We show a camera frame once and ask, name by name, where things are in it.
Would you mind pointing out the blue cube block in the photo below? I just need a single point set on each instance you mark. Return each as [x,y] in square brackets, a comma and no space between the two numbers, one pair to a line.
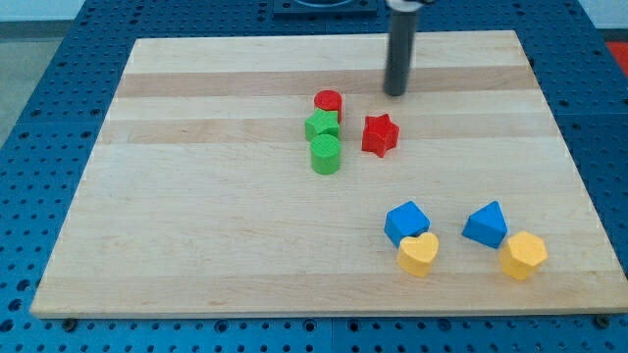
[405,220]

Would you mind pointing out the yellow hexagon block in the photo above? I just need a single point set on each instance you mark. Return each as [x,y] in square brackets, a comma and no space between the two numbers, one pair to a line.
[522,255]

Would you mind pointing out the wooden board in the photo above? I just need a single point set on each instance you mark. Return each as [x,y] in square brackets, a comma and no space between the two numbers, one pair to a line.
[199,201]

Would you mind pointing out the green cylinder block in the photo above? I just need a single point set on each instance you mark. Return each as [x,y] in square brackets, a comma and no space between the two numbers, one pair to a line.
[325,154]

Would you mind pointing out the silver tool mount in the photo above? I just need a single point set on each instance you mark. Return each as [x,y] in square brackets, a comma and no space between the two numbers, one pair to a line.
[408,5]

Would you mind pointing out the green star block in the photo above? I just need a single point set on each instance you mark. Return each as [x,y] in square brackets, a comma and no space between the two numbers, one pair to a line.
[322,122]

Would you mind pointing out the yellow heart block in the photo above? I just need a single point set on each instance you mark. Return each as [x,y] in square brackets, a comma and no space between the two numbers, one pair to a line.
[416,254]

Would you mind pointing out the red star block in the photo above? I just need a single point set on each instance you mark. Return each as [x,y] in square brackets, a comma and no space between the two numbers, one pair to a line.
[380,134]

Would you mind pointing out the blue triangle block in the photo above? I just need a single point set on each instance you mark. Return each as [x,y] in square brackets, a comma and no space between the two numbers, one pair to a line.
[487,226]

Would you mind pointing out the red cylinder block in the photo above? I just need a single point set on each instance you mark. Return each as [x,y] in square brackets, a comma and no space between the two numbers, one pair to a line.
[329,100]

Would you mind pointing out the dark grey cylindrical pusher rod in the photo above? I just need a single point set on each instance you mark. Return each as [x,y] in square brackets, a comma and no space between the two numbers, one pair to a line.
[403,26]

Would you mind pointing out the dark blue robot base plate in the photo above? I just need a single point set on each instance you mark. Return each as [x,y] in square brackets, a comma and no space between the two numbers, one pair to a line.
[283,8]

